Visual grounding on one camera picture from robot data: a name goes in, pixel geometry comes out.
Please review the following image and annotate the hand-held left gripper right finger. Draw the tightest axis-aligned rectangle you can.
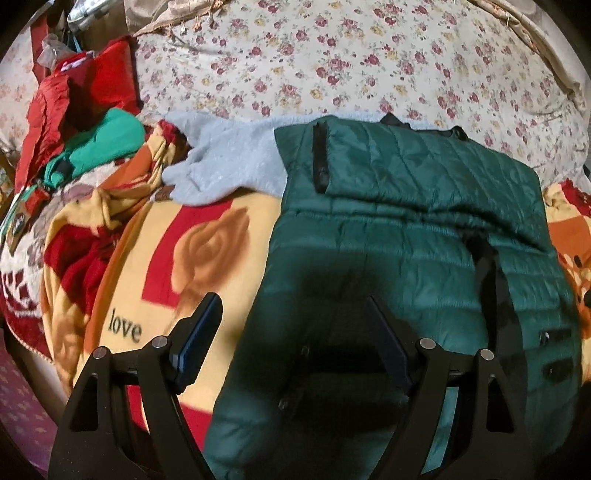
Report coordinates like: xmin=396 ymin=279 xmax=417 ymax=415
xmin=365 ymin=295 xmax=529 ymax=480

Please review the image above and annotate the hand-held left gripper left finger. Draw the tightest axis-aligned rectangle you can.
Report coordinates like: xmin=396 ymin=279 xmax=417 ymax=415
xmin=48 ymin=292 xmax=225 ymax=480

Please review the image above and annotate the dark green puffer jacket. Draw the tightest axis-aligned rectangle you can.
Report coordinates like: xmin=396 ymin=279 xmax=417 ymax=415
xmin=203 ymin=114 xmax=585 ymax=480

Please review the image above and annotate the rose printed blanket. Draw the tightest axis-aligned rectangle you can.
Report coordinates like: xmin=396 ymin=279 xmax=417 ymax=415
xmin=41 ymin=120 xmax=591 ymax=462

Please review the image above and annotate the red white patterned blanket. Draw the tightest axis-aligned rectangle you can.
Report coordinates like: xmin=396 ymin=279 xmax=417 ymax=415
xmin=0 ymin=258 xmax=51 ymax=361

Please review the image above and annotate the grey fleece cloth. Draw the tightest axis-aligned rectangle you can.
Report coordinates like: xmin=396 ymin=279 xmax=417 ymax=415
xmin=164 ymin=111 xmax=296 ymax=206

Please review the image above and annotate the dark hang tag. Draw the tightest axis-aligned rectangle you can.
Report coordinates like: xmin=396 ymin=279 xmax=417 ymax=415
xmin=0 ymin=194 xmax=33 ymax=252

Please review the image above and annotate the bright green garment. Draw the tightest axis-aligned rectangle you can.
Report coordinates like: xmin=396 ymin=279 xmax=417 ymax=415
xmin=44 ymin=109 xmax=146 ymax=188

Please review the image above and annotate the red jacket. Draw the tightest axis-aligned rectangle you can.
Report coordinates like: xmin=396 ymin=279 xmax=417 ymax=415
xmin=16 ymin=37 xmax=141 ymax=174

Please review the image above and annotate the floral bed sheet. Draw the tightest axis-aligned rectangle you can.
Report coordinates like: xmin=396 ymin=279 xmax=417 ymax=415
xmin=0 ymin=0 xmax=587 ymax=176

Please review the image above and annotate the beige fringed cloth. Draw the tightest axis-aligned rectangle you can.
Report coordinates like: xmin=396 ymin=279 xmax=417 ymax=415
xmin=134 ymin=0 xmax=222 ymax=35

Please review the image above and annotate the beige quilt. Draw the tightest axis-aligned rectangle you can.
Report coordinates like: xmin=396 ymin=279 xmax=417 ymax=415
xmin=480 ymin=0 xmax=587 ymax=107

